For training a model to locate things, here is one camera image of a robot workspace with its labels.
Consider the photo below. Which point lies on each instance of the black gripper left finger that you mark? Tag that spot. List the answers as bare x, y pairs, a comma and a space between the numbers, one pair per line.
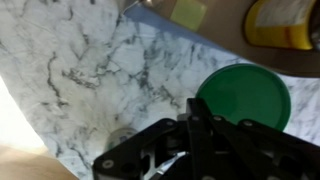
143, 150

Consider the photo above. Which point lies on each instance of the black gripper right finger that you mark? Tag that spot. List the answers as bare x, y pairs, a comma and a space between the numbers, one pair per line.
253, 150

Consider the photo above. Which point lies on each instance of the green round lid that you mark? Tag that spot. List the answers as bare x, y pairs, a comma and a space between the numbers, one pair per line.
246, 93

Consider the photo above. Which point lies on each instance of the yellow brown bottle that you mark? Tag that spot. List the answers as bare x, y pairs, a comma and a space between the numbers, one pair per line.
280, 31

